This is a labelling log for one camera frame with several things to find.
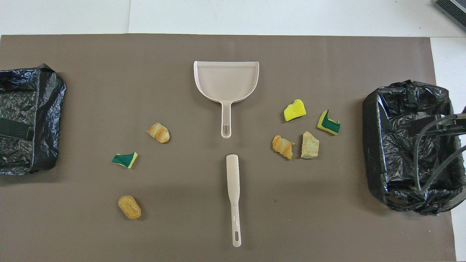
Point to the beige brush with black bristles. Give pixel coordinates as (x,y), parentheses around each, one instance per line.
(233,174)

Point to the orange striped bread piece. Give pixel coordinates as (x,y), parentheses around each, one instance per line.
(282,145)

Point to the beige plastic dustpan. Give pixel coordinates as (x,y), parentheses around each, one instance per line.
(225,80)

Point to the pale striped croissant piece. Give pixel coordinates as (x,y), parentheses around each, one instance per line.
(159,132)

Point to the beige crumbly sponge chunk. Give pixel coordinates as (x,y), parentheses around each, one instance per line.
(309,145)

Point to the large green and yellow sponge piece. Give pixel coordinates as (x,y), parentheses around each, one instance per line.
(329,125)

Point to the small green and yellow sponge piece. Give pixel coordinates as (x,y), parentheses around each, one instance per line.
(123,159)

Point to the brown oval bread nugget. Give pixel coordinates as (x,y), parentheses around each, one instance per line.
(129,207)

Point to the bin with black trash bag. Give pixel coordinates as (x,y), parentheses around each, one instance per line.
(386,145)
(43,109)

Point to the brown table mat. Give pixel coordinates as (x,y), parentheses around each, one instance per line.
(109,72)

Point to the grey ridged device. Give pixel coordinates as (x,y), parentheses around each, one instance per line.
(453,9)

